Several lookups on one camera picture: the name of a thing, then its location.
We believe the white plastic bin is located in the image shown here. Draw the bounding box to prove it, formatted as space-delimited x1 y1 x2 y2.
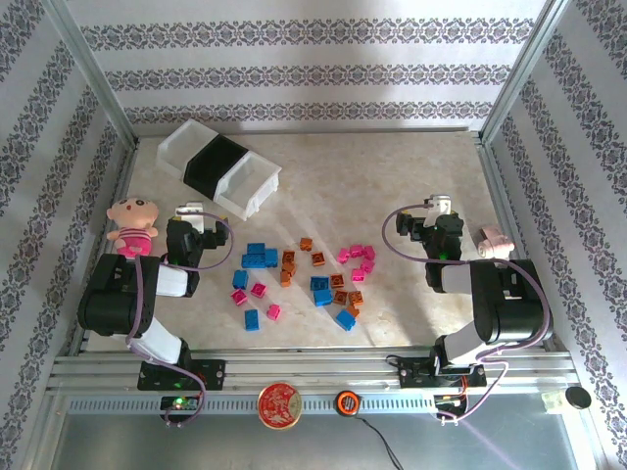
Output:
156 119 220 178
214 151 283 221

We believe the black plastic bin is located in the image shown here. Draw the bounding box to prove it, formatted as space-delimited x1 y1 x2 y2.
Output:
181 134 249 202

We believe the pink plush doll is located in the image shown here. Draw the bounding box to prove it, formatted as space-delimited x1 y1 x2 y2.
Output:
106 195 161 260

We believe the pink fabric roll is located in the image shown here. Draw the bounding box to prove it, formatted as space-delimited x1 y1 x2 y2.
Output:
477 223 516 259

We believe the circuit board with green light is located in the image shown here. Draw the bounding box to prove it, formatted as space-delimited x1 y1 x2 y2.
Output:
160 396 201 411

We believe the gold red round medallion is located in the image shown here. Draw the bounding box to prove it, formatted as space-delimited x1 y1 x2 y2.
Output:
257 381 304 430

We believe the orange black tape roll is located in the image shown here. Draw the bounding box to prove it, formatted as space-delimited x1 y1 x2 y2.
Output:
334 390 361 417

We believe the black round knob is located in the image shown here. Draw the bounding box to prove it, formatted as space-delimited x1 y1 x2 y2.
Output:
563 386 593 410

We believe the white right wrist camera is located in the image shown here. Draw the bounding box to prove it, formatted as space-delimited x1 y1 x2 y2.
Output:
423 194 453 216

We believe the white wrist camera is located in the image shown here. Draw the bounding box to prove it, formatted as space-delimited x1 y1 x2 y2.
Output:
174 200 207 232
423 194 453 216

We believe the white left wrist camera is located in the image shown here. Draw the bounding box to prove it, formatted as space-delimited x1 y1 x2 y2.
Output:
174 200 207 232

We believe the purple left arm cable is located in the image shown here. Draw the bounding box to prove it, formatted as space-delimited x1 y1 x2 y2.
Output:
125 211 235 427

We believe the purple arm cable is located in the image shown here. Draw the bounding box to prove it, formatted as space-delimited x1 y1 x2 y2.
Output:
382 205 555 426
125 211 235 427

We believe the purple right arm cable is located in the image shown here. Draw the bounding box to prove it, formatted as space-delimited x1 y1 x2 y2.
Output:
382 205 555 426

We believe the aluminium side rail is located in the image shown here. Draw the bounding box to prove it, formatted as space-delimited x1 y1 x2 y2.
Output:
475 136 570 354
72 136 143 354

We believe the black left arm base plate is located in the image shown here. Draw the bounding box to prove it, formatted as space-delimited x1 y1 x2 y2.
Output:
136 359 227 392

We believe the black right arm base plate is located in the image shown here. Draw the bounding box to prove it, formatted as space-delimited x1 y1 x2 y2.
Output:
397 356 487 391

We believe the aluminium rear rail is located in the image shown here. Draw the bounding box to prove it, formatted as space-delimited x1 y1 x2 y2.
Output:
131 125 486 137

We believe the aluminium mounting rail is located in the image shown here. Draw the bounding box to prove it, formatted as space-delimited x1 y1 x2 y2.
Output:
46 347 574 393

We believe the aluminium frame post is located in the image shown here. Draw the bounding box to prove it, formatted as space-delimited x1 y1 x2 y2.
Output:
48 0 138 144
480 0 572 142

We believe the grey slotted cable duct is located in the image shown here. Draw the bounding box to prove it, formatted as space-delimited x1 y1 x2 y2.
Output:
66 395 545 416

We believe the thin black cable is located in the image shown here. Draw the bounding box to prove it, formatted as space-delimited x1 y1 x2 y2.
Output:
353 414 406 470

